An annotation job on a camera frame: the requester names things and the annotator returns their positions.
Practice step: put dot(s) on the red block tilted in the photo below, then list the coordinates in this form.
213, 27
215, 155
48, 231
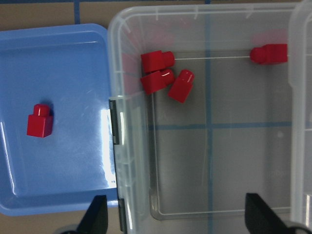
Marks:
182, 86

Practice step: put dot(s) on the clear plastic storage box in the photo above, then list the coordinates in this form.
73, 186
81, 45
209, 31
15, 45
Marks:
185, 168

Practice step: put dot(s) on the clear plastic box lid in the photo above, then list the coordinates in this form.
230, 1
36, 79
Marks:
300, 79

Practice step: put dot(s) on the red block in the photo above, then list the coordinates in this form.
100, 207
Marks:
157, 60
182, 86
157, 80
269, 54
40, 122

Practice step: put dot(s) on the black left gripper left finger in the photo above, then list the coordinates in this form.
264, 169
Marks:
95, 220

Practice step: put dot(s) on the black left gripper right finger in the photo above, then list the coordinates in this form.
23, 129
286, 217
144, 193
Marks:
261, 219

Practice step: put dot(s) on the blue plastic tray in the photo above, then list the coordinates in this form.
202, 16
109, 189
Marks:
65, 67

